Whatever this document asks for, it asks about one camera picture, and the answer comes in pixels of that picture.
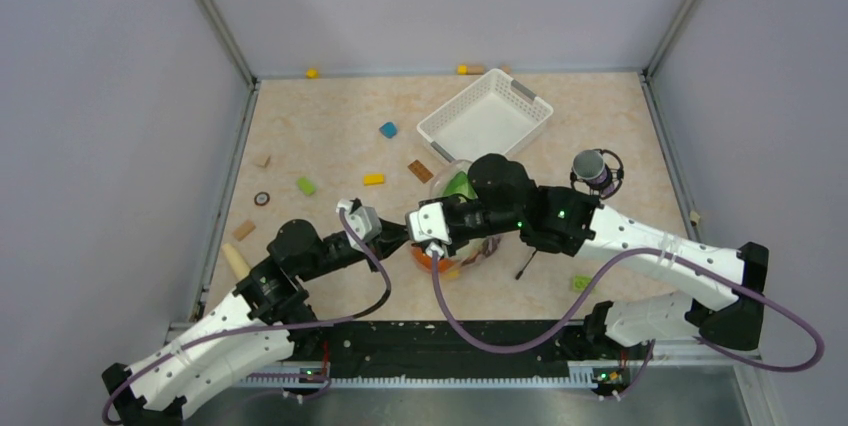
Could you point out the clear zip top bag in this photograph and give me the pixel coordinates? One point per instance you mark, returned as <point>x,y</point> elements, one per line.
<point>463,258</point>

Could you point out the green lettuce leaf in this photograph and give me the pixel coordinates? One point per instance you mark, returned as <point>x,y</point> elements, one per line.
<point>461,185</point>

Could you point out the dark red grape bunch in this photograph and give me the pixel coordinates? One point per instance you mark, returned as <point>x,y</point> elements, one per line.
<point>488,247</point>

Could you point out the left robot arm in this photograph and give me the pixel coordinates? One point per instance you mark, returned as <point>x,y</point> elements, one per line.
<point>260,321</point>

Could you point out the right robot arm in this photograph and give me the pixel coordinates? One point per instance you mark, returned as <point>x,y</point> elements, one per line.
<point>702,303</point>

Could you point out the brown lego brick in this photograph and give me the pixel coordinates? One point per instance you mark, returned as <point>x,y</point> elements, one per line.
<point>420,171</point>

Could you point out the yellow lego brick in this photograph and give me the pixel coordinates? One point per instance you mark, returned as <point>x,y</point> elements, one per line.
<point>373,179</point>

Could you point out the blue block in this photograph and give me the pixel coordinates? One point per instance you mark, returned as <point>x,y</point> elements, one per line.
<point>388,130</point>

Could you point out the white perforated plastic basket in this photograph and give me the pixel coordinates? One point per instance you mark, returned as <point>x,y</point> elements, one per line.
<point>494,114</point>

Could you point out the green toy block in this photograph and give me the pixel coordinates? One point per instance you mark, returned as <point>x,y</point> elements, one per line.
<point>306,186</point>

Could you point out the yellow and wood peg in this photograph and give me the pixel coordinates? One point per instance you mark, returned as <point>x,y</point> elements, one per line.
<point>470,69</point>

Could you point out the small wooden cube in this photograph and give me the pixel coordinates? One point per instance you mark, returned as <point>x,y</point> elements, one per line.
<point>263,161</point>

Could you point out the microphone on black tripod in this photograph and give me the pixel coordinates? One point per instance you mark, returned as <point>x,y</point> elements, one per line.
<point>593,174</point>

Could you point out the light green lego brick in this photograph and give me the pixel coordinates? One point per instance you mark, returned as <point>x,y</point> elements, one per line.
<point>581,283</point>

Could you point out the wooden rectangular block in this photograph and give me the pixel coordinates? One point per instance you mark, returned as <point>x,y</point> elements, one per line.
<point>243,230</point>

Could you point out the cream cylinder block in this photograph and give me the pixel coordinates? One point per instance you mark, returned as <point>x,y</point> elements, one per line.
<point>237,263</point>

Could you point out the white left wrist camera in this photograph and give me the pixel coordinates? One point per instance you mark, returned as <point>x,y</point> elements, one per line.
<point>360,223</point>

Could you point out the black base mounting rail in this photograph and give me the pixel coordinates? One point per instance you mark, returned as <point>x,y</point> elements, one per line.
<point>434,351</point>

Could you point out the small black ring wheel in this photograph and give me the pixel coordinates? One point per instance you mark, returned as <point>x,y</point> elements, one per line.
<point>261,199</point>

